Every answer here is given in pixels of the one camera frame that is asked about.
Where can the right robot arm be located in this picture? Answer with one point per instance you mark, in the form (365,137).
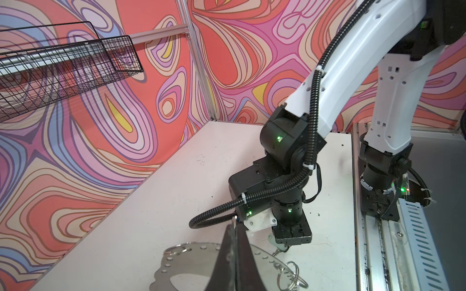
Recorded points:
(402,40)

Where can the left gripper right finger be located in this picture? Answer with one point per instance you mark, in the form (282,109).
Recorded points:
(247,275)

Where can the perforated metal ring plate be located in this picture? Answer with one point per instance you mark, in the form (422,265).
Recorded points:
(210,266)

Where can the black wire basket back wall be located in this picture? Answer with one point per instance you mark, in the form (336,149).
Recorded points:
(39,69)

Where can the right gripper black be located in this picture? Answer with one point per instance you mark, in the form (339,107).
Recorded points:
(293,234)

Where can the silver split keyring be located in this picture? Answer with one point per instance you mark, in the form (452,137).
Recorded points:
(288,278)

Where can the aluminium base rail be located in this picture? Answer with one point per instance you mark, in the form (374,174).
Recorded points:
(393,255)

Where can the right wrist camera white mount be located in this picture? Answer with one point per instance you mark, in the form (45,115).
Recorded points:
(261,221)

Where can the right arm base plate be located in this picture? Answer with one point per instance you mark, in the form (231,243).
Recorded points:
(382,203)

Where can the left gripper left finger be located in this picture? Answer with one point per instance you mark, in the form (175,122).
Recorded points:
(223,277)

